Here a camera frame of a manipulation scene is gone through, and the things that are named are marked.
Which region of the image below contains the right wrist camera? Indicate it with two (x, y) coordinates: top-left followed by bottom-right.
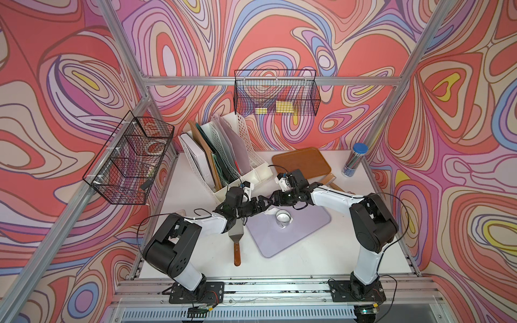
(275, 173), (291, 192)

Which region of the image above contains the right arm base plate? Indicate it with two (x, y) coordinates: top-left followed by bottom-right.
(327, 279), (386, 304)

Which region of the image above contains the white dough piece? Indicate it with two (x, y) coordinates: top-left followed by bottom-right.
(277, 213), (291, 226)

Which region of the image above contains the metal scraper wooden handle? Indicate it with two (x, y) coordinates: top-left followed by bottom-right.
(228, 219), (244, 266)

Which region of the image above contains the brown wooden board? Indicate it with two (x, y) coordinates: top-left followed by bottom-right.
(188, 121), (222, 191)

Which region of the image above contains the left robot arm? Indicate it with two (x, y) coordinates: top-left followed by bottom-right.
(141, 187), (278, 293)

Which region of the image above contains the blue lid clear canister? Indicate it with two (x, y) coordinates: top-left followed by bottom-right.
(341, 143), (369, 177)

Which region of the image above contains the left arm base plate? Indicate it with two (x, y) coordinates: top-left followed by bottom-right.
(162, 281), (225, 305)

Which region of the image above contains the purple cutting board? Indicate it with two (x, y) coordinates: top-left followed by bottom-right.
(246, 206), (331, 258)

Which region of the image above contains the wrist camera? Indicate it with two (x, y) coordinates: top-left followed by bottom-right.
(240, 181), (254, 201)
(275, 173), (291, 192)

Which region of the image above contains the white thick cutting board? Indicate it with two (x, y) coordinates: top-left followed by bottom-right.
(180, 133), (215, 189)

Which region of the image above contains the wooden dough roller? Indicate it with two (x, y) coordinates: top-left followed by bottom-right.
(320, 173), (344, 192)

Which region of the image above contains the dark green cutting board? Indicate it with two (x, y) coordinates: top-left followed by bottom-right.
(195, 123), (240, 186)

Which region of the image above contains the black wire basket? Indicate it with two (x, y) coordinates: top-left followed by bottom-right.
(82, 112), (174, 205)
(234, 68), (321, 117)

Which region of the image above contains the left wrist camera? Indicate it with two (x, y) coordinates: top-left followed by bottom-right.
(240, 181), (254, 201)

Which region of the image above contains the brown wooden tray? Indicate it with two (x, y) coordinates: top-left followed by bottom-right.
(271, 148), (331, 179)

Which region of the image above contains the white calculator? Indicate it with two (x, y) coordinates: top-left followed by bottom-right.
(175, 209), (187, 217)

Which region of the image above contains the small glass bowl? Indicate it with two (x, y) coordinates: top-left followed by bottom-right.
(275, 209), (292, 229)

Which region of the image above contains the black wire basket left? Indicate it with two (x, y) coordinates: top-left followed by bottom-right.
(82, 112), (174, 205)

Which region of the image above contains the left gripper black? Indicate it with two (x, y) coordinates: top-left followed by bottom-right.
(232, 195), (272, 219)

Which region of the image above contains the black wire basket back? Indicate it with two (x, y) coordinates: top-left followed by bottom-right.
(234, 68), (321, 117)

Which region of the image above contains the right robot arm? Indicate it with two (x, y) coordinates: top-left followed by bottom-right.
(258, 170), (399, 286)

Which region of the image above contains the white board rack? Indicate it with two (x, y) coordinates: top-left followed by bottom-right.
(179, 114), (273, 203)

